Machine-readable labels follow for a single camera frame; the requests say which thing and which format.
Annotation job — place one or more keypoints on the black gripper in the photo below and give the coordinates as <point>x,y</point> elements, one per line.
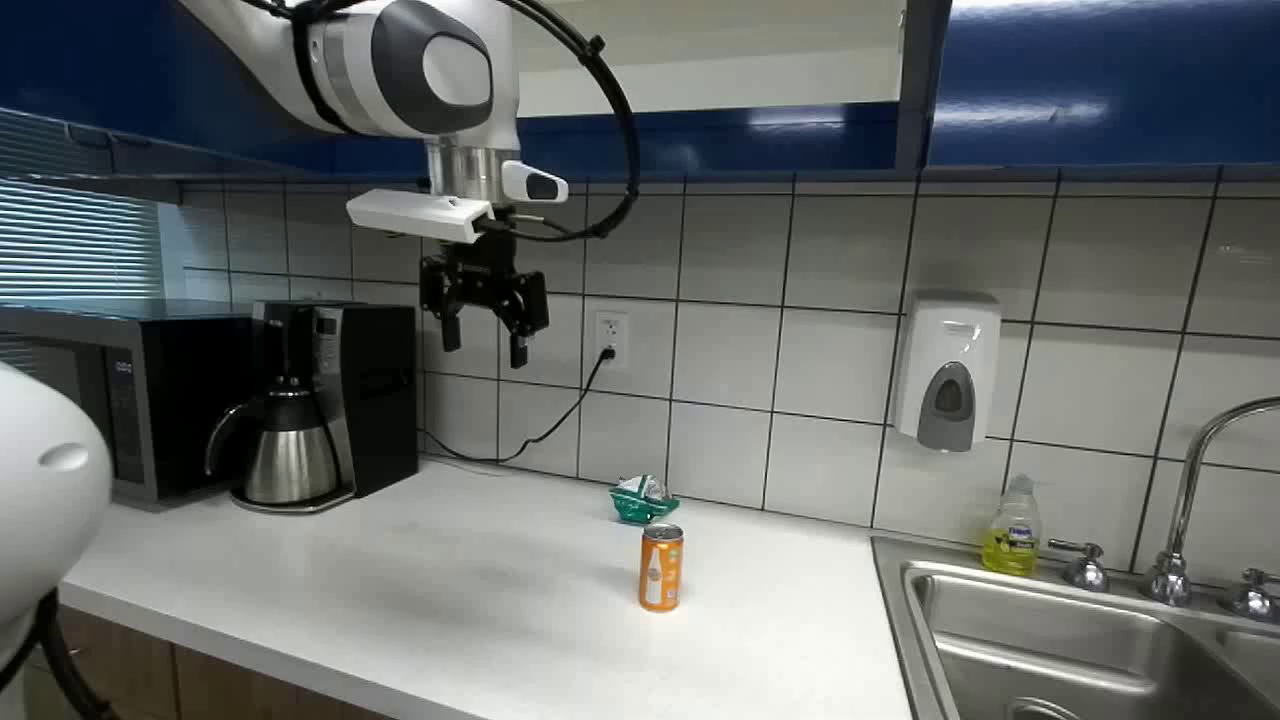
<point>480,283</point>

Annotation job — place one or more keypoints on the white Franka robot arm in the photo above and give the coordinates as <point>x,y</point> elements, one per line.
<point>400,64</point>

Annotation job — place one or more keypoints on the blue open cabinet door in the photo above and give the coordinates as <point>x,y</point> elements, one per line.
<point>134,80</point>

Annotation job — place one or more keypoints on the wooden base cabinet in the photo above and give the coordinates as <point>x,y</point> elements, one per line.
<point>173,683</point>

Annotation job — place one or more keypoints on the blue closed cabinet door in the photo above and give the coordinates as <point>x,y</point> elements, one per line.
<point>1105,80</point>

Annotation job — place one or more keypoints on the black coffee maker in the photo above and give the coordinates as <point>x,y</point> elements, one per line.
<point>361,385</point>

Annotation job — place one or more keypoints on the teal glass bowl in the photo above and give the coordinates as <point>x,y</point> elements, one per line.
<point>647,500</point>

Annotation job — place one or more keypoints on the steel coffee carafe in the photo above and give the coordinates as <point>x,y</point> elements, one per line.
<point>285,452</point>

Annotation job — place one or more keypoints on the black microwave oven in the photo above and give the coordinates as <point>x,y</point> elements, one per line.
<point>114,401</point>

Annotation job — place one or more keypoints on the window blinds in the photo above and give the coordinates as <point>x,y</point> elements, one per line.
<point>74,240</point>

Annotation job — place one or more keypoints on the yellow dish soap bottle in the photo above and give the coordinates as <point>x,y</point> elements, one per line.
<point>1012,532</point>

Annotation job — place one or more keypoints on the stainless steel sink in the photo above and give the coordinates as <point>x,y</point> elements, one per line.
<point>1064,641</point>

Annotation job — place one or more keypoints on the chrome sink faucet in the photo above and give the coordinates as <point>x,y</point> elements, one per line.
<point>1193,495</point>

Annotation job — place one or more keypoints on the white wall power outlet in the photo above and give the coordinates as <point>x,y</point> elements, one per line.
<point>608,347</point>

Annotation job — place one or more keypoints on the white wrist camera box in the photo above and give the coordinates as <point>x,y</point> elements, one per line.
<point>421,215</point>

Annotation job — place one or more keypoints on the blue wall cabinet frame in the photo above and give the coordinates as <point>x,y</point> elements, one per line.
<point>723,143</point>

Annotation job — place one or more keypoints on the white wall soap dispenser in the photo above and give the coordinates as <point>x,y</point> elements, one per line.
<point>944,373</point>

